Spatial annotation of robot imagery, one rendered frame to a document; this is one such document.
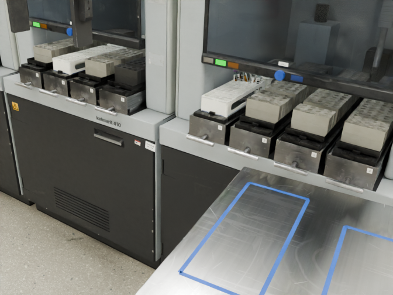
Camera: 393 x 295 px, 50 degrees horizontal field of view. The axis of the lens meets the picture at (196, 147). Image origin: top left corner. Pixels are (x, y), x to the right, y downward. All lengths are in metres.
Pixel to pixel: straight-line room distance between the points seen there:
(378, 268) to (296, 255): 0.14
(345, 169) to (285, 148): 0.18
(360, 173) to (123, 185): 0.92
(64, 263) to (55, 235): 0.22
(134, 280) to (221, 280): 1.20
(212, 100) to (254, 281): 0.75
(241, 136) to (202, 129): 0.14
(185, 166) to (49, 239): 0.94
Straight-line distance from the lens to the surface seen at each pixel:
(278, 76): 1.27
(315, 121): 1.29
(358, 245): 0.89
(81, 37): 0.63
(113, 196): 1.81
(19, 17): 0.74
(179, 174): 1.52
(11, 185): 2.38
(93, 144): 1.76
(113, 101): 1.60
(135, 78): 1.60
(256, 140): 1.30
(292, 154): 1.27
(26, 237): 2.24
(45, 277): 2.01
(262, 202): 0.95
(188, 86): 1.48
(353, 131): 1.27
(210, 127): 1.36
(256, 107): 1.35
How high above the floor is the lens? 1.34
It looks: 27 degrees down
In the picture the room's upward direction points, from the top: 3 degrees clockwise
